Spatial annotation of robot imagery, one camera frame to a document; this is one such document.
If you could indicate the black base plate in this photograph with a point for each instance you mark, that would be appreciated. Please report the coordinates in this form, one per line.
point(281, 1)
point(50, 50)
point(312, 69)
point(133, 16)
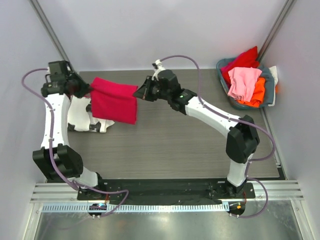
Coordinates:
point(166, 192)

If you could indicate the crimson t shirt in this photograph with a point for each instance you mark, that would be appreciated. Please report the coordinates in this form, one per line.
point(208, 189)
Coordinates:
point(114, 101)

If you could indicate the folded white t shirt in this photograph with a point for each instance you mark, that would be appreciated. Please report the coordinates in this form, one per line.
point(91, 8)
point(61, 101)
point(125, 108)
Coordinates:
point(80, 117)

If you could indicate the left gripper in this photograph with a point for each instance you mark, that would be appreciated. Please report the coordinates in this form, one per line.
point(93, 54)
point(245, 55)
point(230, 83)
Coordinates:
point(84, 87)

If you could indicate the left aluminium frame post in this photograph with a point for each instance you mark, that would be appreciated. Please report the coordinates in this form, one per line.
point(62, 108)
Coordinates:
point(35, 4)

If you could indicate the right aluminium frame post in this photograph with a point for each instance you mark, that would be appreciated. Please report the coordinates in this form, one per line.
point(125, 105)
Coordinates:
point(280, 19)

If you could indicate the orange t shirt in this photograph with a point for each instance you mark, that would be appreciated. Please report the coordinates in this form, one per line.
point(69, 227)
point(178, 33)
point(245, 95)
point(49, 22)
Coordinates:
point(254, 93)

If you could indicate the slotted cable duct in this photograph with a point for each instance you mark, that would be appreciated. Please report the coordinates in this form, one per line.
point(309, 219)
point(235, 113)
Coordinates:
point(99, 208)

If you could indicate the pink t shirt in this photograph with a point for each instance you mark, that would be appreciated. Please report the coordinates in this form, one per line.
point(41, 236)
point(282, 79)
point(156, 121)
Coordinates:
point(243, 83)

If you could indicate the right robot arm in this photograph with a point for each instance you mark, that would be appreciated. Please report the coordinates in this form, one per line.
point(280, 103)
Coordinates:
point(241, 138)

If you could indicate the white cloth in basket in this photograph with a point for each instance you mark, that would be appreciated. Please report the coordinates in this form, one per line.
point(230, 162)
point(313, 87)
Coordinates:
point(274, 72)

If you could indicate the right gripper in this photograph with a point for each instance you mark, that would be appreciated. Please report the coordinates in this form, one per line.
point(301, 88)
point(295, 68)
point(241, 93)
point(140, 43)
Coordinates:
point(149, 89)

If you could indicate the red t shirt in basket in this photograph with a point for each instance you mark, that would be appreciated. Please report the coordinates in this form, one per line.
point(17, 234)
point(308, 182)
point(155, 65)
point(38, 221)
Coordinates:
point(247, 59)

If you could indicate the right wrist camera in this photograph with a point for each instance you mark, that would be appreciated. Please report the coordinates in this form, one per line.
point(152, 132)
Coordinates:
point(158, 67)

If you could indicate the blue laundry basket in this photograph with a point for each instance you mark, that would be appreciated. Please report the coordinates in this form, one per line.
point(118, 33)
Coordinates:
point(269, 86)

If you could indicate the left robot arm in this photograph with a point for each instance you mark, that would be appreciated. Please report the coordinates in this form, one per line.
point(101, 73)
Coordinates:
point(58, 162)

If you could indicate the aluminium frame post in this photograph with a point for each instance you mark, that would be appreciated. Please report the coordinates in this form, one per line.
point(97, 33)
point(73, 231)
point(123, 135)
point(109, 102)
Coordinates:
point(280, 19)
point(35, 4)

